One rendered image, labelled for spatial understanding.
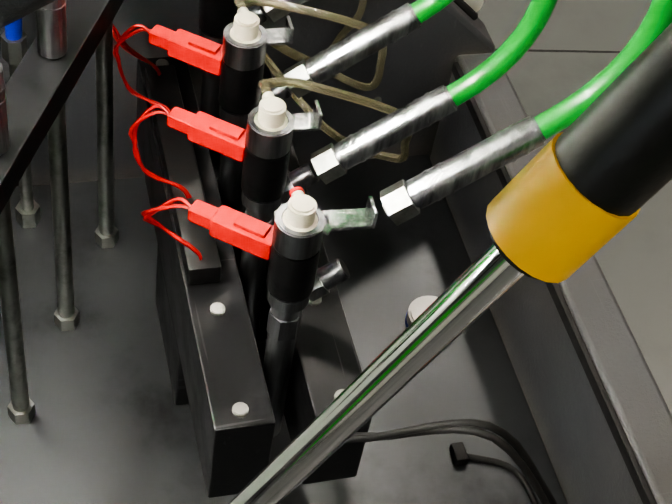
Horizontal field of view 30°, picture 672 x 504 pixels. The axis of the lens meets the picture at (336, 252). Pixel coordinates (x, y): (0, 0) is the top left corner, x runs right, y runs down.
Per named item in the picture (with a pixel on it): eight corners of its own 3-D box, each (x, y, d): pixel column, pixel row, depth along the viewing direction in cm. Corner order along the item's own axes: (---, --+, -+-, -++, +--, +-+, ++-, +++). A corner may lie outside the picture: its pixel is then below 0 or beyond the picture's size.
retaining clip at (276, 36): (287, 30, 81) (289, 14, 80) (293, 47, 80) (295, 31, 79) (238, 32, 80) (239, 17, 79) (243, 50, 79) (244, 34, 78)
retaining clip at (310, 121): (315, 114, 76) (318, 99, 75) (321, 134, 75) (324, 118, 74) (263, 118, 75) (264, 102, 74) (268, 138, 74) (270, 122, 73)
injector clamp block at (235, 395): (343, 529, 88) (375, 407, 77) (202, 551, 86) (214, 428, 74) (250, 183, 109) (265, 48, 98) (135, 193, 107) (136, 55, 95)
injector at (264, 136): (297, 344, 90) (334, 131, 74) (229, 352, 89) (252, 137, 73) (289, 314, 92) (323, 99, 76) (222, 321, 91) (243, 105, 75)
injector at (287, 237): (322, 438, 85) (368, 231, 69) (251, 447, 84) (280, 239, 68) (313, 404, 87) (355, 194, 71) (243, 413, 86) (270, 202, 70)
